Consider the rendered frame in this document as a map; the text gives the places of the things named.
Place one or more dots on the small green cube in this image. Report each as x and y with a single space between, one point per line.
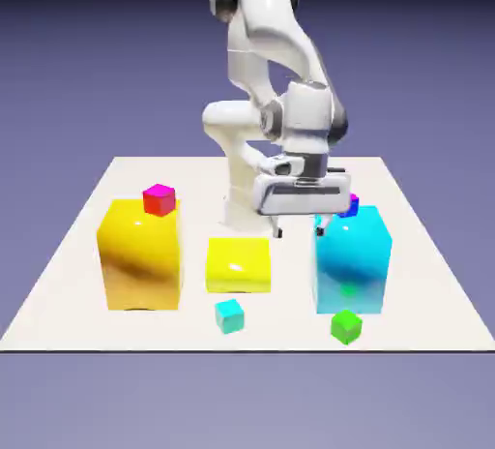
346 326

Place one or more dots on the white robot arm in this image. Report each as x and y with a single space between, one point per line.
267 31

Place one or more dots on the large yellow box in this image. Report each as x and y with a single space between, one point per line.
238 263

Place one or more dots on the large orange box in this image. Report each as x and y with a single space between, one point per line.
139 255

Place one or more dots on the small red cube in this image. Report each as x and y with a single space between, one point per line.
159 199

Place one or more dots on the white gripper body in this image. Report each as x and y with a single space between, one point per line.
301 195

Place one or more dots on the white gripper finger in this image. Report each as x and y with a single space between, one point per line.
277 227
323 224

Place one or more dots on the large cyan box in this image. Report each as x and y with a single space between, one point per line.
352 259

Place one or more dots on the small blue cube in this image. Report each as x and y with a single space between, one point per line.
352 206

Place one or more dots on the small cyan cube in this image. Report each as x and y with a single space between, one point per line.
229 316

